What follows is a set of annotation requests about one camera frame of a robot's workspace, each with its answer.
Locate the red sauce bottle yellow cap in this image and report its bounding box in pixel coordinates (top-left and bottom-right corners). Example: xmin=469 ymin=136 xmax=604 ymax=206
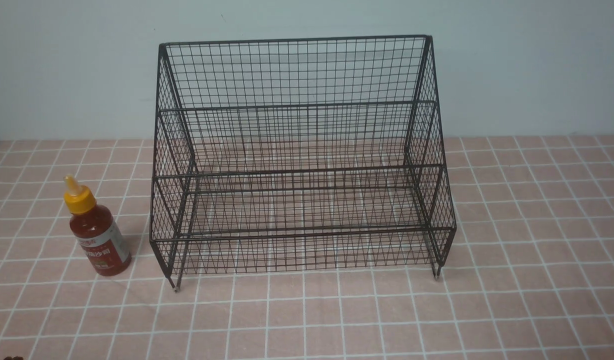
xmin=64 ymin=174 xmax=133 ymax=277

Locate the black wire mesh shelf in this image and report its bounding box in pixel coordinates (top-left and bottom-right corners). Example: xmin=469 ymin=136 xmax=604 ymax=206
xmin=149 ymin=34 xmax=458 ymax=292

